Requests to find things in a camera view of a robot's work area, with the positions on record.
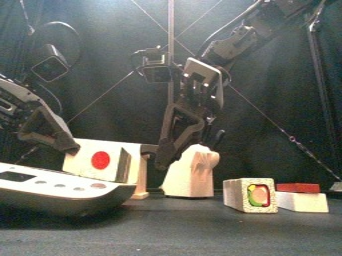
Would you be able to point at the toy sushi roll red centre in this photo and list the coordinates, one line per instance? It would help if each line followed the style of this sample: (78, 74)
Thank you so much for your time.
(81, 160)

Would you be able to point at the toy sushi roll green filling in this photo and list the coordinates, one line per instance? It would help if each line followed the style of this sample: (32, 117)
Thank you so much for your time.
(241, 200)

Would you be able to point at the wooden toy knife block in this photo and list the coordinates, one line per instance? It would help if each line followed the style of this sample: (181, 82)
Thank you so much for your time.
(191, 178)

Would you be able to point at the white kitchen scale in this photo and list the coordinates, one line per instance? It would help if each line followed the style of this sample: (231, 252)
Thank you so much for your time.
(66, 200)

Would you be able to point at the red toy fish slice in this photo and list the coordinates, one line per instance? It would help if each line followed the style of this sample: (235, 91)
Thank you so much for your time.
(296, 187)

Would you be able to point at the white toy rice block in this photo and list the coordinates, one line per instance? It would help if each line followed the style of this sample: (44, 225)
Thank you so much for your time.
(302, 202)

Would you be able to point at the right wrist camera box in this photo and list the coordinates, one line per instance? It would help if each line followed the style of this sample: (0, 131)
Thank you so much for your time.
(156, 68)

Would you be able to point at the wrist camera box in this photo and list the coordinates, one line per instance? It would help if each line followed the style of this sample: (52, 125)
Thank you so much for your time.
(156, 68)
(49, 65)

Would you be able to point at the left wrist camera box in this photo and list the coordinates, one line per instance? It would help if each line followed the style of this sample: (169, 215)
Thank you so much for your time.
(49, 65)

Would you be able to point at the vertical metal frame post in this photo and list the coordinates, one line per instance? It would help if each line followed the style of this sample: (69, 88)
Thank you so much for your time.
(171, 33)

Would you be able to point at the slanted metal frame post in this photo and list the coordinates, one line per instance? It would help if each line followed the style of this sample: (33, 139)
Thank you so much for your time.
(320, 100)

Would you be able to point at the metal hook on post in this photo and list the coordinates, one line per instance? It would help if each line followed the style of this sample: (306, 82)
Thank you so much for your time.
(315, 23)

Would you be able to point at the white frame foot bracket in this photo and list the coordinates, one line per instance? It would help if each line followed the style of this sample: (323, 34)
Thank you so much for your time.
(336, 187)

